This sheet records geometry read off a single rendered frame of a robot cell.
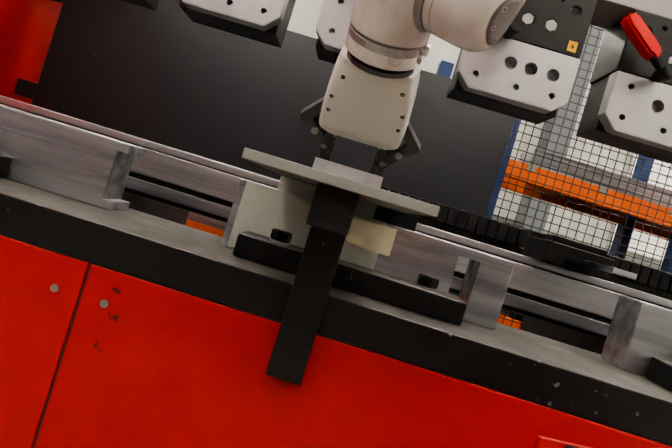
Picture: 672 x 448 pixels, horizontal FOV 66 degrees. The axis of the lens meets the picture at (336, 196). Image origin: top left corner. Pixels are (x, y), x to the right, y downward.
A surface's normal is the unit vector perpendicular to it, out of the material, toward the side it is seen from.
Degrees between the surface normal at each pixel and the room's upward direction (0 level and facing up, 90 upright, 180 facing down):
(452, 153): 90
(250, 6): 90
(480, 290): 90
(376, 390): 90
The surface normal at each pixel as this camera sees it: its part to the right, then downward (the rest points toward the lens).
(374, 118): -0.19, 0.64
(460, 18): -0.53, 0.47
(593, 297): -0.03, -0.02
